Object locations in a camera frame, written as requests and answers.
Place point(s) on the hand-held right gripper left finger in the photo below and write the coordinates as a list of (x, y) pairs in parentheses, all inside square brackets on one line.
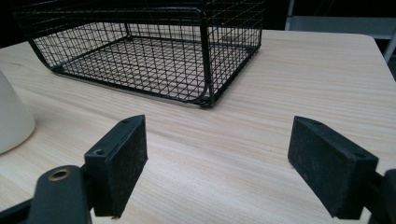
[(120, 165)]

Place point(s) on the white cup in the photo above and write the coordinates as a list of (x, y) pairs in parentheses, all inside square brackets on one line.
[(12, 124)]

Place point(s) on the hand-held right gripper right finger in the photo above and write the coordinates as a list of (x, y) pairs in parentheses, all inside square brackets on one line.
[(327, 165)]

